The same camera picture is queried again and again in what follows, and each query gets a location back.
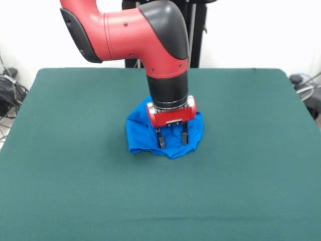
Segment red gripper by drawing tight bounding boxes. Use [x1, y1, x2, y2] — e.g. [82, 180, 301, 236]
[146, 94, 197, 149]

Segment blue shirt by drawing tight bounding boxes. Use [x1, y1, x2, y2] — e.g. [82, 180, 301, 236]
[125, 96, 204, 159]

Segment dark green table cloth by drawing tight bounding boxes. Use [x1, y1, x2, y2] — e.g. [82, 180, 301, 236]
[0, 67, 321, 241]

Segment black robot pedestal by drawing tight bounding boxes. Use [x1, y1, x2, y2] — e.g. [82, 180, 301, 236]
[122, 0, 209, 68]

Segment black cable tangle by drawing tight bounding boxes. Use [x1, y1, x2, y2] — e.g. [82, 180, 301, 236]
[0, 50, 30, 141]

